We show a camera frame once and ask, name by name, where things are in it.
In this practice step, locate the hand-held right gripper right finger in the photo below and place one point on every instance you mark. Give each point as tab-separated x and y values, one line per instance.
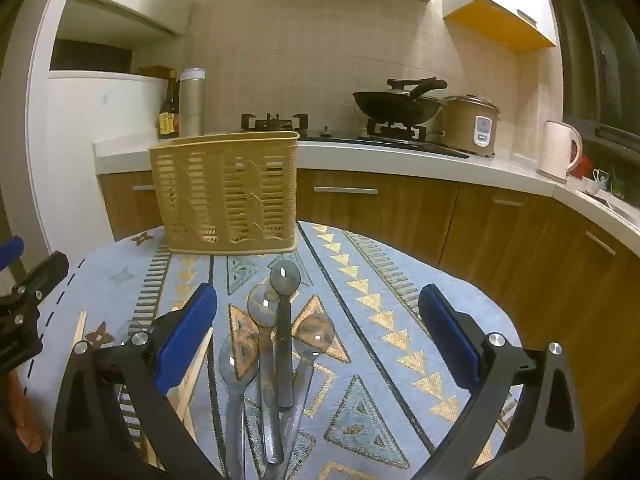
450	340

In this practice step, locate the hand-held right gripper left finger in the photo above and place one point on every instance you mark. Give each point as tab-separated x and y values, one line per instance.
185	340

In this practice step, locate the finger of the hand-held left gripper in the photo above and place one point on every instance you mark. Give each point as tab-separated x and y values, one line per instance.
47	272
11	254

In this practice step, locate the beige plastic utensil basket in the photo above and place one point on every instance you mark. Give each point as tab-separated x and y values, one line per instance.
225	200

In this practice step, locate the person's left hand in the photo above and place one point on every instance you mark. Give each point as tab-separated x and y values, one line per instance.
26	420

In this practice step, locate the blue patterned tablecloth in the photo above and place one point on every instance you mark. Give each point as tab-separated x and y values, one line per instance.
400	310

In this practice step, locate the white refrigerator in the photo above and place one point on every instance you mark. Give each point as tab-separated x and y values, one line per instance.
100	105

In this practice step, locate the dark soy sauce bottle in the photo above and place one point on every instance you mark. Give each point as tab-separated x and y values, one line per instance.
169	120

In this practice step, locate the white mug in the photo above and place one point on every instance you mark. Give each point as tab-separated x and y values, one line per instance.
552	152

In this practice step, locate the beige rice cooker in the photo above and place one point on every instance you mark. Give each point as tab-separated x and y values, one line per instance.
465	125

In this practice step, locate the red cup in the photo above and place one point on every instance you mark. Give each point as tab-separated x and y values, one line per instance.
582	167

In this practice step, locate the steel canister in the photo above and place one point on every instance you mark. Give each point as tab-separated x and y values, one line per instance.
192	105

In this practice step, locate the black gas stove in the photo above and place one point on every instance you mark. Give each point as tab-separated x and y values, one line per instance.
340	137

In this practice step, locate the black wok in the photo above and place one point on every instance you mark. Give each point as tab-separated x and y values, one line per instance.
395	107

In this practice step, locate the dark window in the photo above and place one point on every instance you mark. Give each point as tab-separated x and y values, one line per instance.
600	60

